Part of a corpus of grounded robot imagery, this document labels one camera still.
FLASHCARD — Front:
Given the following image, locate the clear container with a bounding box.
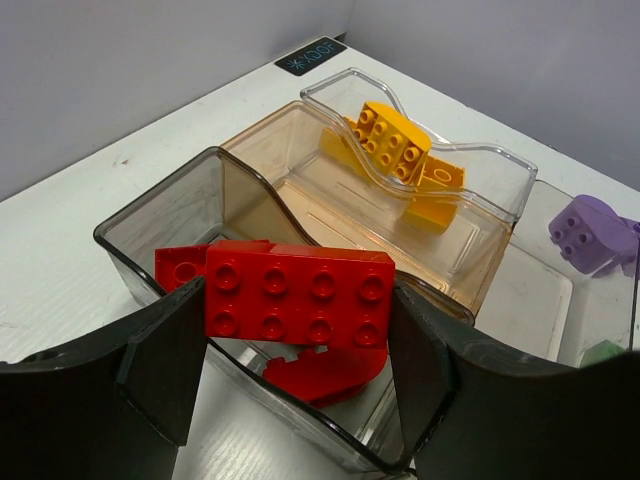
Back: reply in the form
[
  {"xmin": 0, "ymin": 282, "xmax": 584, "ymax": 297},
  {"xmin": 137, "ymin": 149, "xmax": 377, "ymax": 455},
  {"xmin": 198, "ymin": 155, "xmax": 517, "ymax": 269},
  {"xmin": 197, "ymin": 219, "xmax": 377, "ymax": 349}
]
[{"xmin": 300, "ymin": 67, "xmax": 538, "ymax": 224}]

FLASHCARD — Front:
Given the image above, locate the amber container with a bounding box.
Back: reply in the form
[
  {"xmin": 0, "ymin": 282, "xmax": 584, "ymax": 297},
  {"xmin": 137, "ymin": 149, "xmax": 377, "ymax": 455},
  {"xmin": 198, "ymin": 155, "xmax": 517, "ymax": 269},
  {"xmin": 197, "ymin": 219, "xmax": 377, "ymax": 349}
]
[{"xmin": 222, "ymin": 101, "xmax": 511, "ymax": 313}]

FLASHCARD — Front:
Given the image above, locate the long clear tray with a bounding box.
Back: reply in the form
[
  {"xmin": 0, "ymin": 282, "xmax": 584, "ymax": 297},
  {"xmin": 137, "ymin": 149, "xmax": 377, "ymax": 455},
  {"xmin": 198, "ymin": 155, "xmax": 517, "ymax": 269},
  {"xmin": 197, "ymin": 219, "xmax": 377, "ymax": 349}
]
[{"xmin": 475, "ymin": 181, "xmax": 639, "ymax": 366}]

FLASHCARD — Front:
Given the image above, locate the yellow square lego brick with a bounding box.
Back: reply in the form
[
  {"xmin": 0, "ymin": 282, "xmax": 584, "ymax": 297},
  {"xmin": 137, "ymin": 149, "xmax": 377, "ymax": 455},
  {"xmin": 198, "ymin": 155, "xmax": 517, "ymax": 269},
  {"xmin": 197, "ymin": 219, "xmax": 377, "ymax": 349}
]
[{"xmin": 402, "ymin": 155, "xmax": 466, "ymax": 235}]

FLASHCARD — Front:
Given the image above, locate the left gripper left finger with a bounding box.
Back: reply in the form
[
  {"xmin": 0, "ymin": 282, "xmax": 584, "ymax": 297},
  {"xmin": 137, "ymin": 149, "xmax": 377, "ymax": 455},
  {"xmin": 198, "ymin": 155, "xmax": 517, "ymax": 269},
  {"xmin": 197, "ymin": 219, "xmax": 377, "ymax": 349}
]
[{"xmin": 1, "ymin": 277, "xmax": 207, "ymax": 479}]

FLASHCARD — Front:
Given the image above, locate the green lego brick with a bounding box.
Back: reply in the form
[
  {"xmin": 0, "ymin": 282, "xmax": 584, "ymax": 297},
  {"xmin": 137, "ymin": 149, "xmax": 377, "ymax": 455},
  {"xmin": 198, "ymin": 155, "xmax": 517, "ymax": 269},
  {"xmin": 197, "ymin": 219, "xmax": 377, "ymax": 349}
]
[{"xmin": 580, "ymin": 340, "xmax": 626, "ymax": 368}]

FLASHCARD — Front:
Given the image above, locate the yellow long lego brick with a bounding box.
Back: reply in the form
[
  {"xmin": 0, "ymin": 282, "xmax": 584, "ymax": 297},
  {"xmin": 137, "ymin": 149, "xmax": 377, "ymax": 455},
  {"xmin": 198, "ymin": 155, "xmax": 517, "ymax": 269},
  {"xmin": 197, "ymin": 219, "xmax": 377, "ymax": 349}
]
[{"xmin": 318, "ymin": 128, "xmax": 367, "ymax": 177}]

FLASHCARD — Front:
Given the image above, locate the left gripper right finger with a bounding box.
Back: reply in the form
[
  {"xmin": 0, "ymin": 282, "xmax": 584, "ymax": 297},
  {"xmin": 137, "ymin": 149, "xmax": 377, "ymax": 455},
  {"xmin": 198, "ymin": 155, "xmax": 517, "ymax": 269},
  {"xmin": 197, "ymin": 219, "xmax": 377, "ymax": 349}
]
[{"xmin": 388, "ymin": 285, "xmax": 639, "ymax": 479}]

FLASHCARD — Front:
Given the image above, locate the red long lego brick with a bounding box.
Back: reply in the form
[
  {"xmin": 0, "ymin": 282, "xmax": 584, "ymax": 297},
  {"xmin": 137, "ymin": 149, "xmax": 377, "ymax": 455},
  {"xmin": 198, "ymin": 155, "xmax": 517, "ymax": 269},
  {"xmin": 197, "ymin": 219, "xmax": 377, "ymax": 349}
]
[{"xmin": 154, "ymin": 239, "xmax": 273, "ymax": 293}]

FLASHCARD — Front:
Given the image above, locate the purple small lego brick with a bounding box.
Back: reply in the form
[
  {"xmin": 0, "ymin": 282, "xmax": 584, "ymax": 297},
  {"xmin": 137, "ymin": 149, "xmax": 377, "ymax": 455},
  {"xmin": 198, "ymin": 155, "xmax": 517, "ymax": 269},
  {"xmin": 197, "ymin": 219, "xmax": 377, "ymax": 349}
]
[{"xmin": 617, "ymin": 217, "xmax": 639, "ymax": 277}]

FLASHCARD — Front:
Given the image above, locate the yellow rounded lego brick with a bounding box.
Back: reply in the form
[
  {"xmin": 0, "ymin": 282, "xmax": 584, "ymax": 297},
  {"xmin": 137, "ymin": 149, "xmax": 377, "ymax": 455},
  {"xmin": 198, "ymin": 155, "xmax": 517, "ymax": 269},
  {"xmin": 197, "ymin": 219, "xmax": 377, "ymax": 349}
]
[{"xmin": 353, "ymin": 101, "xmax": 432, "ymax": 185}]

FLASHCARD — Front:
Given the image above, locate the purple rounded lego brick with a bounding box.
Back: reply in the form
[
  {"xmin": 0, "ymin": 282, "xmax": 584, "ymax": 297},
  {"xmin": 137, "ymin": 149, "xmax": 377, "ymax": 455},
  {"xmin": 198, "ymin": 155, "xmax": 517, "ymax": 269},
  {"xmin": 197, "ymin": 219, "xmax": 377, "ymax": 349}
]
[{"xmin": 548, "ymin": 194, "xmax": 635, "ymax": 275}]

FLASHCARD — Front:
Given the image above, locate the right corner label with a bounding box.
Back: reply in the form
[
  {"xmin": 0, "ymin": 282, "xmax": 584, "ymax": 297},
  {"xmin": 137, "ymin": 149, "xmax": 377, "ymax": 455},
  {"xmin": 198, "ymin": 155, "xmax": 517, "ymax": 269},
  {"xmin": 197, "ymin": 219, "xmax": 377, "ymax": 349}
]
[{"xmin": 274, "ymin": 37, "xmax": 347, "ymax": 77}]

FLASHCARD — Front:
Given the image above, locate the smoky grey container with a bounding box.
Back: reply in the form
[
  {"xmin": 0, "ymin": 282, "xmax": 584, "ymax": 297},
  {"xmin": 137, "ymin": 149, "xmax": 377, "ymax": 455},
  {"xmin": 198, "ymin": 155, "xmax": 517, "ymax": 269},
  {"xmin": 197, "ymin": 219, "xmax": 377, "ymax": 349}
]
[{"xmin": 92, "ymin": 145, "xmax": 476, "ymax": 475}]

